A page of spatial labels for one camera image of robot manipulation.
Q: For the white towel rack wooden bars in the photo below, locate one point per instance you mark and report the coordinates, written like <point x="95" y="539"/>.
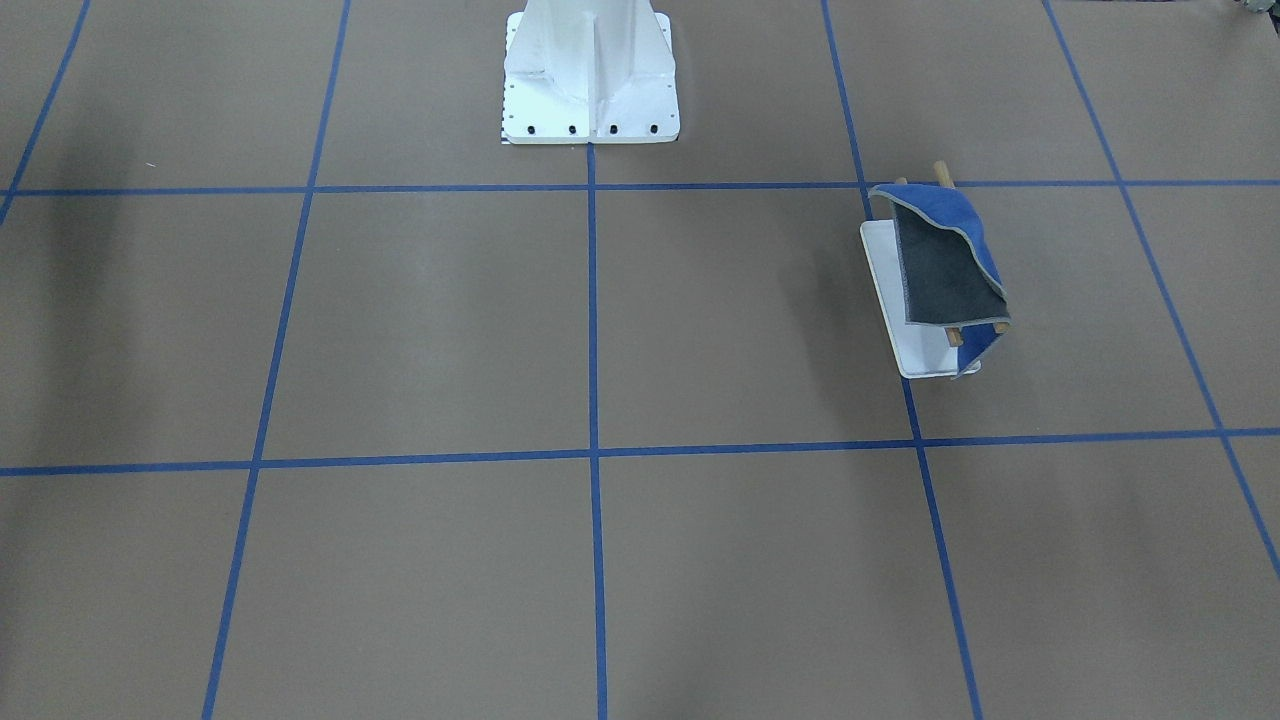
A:
<point x="915" y="310"/>

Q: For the blue microfiber towel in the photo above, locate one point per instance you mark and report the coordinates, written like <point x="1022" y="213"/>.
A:
<point x="950" y="270"/>

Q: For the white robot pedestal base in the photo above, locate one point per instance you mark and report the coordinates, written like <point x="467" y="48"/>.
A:
<point x="589" y="72"/>

